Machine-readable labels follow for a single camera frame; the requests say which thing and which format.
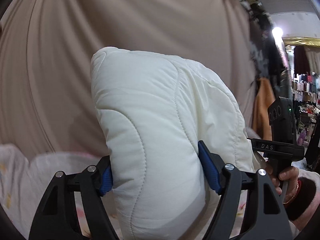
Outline beige fabric backdrop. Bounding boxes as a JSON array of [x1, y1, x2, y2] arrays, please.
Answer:
[[0, 0, 260, 160]]

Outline dark hanging clothes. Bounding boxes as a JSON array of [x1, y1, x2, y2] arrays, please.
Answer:
[[239, 0, 288, 80]]

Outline gold bracelet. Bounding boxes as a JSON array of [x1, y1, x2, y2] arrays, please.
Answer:
[[282, 181, 300, 205]]

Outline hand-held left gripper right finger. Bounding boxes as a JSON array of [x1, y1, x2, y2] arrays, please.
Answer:
[[197, 140, 294, 240]]

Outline rack of hanging clothes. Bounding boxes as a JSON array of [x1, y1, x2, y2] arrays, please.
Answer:
[[291, 72, 320, 103]]

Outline person's right hand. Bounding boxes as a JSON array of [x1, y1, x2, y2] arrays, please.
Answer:
[[265, 160, 299, 205]]

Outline pale printed blanket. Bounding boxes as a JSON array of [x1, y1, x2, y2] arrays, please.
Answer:
[[0, 144, 253, 240]]

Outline white quilted jacket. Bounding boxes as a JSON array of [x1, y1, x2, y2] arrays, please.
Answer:
[[90, 46, 268, 240]]

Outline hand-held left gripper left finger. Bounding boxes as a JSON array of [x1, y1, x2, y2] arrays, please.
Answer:
[[28, 155, 119, 240]]

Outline purple bag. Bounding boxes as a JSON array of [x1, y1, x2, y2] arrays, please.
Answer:
[[297, 129, 308, 144]]

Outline dark red curtain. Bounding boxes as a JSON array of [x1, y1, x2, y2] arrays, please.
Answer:
[[294, 46, 311, 75]]

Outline tan hanging garment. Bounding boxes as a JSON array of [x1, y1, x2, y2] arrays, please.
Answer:
[[252, 77, 275, 140]]

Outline gold cornice trim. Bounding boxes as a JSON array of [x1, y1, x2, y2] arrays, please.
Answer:
[[282, 36, 320, 47]]

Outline round ceiling light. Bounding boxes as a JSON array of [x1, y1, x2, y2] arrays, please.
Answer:
[[271, 26, 284, 39]]

